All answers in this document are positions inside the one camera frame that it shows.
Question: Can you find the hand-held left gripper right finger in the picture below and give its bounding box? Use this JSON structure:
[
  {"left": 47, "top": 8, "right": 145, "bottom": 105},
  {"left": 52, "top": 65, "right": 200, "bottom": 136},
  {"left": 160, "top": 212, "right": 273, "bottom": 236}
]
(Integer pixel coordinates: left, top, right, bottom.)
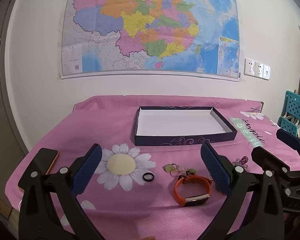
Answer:
[{"left": 201, "top": 142, "right": 285, "bottom": 240}]

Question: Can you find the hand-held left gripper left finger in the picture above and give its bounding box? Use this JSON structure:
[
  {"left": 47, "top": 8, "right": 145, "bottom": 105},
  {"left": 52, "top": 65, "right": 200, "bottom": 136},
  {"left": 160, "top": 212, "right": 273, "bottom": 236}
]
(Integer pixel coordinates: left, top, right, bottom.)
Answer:
[{"left": 18, "top": 144, "right": 105, "bottom": 240}]

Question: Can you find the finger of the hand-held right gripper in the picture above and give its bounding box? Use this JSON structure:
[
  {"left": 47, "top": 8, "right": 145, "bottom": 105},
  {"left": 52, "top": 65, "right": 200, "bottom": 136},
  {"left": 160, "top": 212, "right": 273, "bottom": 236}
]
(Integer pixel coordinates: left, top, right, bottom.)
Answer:
[
  {"left": 251, "top": 146, "right": 291, "bottom": 178},
  {"left": 276, "top": 128, "right": 300, "bottom": 152}
]

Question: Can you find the orange smartwatch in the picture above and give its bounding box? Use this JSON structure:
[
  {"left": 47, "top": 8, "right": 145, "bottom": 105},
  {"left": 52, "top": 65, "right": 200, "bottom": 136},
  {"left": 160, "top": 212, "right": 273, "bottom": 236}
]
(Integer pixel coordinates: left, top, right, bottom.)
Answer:
[{"left": 174, "top": 175, "right": 213, "bottom": 207}]

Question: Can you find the dark purple shallow box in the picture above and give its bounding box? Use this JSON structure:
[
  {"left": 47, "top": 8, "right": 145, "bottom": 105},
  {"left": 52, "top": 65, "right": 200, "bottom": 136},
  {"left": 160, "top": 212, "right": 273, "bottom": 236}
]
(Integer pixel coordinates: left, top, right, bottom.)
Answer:
[{"left": 134, "top": 106, "right": 238, "bottom": 147}]

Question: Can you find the teal plastic rack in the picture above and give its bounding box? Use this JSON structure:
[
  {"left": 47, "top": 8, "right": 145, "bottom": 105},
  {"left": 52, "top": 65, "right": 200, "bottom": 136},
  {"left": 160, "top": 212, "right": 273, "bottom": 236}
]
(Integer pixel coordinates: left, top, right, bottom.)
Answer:
[{"left": 277, "top": 90, "right": 300, "bottom": 137}]

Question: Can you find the black smartphone with orange edge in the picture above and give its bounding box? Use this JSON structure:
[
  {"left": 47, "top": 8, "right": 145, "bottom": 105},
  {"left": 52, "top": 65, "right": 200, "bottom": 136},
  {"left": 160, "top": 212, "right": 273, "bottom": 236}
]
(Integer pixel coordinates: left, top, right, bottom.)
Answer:
[{"left": 18, "top": 148, "right": 59, "bottom": 193}]

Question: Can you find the pink floral tablecloth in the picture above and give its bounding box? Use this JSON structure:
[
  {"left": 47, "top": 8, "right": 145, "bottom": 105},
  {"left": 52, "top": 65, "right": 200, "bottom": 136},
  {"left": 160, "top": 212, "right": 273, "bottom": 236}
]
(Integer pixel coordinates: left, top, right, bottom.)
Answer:
[{"left": 5, "top": 95, "right": 300, "bottom": 240}]

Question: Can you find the colourful wall map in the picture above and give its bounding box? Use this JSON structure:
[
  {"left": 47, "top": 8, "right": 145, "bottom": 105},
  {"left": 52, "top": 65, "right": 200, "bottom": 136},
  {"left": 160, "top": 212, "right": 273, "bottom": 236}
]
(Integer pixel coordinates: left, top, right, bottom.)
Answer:
[{"left": 57, "top": 0, "right": 241, "bottom": 82}]

